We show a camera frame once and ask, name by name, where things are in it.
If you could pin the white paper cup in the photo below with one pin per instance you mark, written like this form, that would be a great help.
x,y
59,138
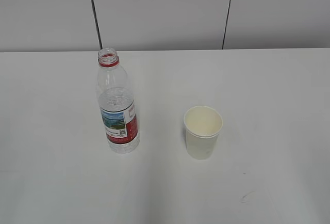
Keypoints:
x,y
202,127

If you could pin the clear plastic water bottle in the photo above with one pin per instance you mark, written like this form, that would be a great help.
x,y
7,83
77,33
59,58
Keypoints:
x,y
116,102

